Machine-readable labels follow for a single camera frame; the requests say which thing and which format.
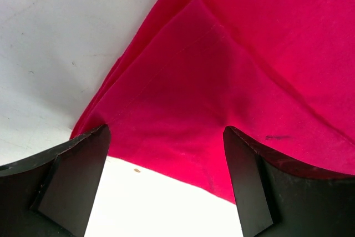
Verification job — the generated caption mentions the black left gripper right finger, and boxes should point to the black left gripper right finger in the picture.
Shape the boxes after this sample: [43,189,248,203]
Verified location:
[223,127,354,236]

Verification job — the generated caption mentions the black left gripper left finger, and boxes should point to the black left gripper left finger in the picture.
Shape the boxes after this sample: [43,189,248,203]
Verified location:
[1,125,111,236]

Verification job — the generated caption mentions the magenta t shirt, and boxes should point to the magenta t shirt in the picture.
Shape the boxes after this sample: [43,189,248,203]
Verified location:
[72,0,354,201]

